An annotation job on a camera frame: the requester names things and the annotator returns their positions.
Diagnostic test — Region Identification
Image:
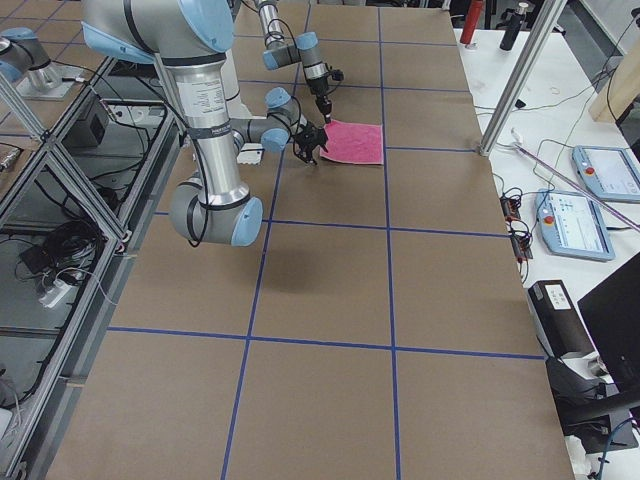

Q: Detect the wooden board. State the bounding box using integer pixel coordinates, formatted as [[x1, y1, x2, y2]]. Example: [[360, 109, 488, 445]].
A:
[[589, 40, 639, 123]]

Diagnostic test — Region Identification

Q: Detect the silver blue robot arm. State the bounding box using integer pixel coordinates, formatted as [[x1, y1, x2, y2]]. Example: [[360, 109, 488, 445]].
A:
[[254, 1, 333, 123], [82, 1, 327, 246]]

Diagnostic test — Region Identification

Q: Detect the pink rod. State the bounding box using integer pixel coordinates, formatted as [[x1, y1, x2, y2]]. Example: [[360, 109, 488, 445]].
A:
[[510, 140, 639, 232]]

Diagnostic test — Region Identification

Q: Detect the black monitor stand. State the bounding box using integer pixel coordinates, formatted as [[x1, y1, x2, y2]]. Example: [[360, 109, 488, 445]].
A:
[[545, 358, 639, 454]]

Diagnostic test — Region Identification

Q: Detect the black monitor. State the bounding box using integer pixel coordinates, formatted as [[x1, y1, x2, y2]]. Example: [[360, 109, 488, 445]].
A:
[[578, 254, 639, 390]]

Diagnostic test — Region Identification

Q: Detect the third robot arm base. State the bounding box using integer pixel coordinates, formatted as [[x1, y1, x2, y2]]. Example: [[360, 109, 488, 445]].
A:
[[1, 27, 84, 101]]

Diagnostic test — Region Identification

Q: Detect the black bottle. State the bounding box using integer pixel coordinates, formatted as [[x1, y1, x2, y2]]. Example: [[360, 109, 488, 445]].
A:
[[499, 2, 529, 51]]

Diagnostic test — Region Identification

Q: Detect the white power strip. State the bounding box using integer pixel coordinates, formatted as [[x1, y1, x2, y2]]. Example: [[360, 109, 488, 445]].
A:
[[39, 279, 71, 308]]

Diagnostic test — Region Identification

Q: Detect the far teach pendant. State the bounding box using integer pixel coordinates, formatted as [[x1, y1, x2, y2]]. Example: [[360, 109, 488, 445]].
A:
[[572, 145, 639, 203]]

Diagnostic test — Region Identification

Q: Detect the aluminium side frame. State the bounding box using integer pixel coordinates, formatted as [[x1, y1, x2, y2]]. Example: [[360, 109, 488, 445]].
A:
[[1, 59, 179, 479]]

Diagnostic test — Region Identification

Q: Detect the teach pendant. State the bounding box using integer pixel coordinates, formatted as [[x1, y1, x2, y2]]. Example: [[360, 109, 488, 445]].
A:
[[535, 189, 615, 262], [572, 145, 639, 203]]

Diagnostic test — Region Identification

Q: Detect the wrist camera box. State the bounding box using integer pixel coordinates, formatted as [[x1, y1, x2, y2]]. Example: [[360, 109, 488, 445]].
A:
[[330, 70, 344, 83]]

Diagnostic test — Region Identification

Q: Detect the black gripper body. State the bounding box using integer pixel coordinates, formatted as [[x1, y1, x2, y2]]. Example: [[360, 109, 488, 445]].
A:
[[293, 125, 324, 155], [315, 95, 333, 114]]

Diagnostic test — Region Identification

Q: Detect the near teach pendant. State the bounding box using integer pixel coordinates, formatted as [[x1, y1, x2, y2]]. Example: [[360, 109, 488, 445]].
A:
[[535, 189, 615, 262]]

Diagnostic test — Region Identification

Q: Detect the red bottle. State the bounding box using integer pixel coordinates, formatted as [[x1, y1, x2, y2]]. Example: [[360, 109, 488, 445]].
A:
[[459, 0, 485, 47]]

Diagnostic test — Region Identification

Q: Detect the pink and grey towel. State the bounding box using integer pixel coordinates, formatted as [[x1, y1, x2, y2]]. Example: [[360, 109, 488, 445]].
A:
[[321, 120, 383, 165]]

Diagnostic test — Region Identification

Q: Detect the black box with label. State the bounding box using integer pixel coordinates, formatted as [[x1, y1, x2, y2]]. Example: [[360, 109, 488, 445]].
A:
[[527, 280, 595, 358]]

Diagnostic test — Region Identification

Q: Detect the small circuit board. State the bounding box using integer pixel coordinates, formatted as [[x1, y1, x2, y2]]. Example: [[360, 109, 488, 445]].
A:
[[500, 195, 533, 263]]

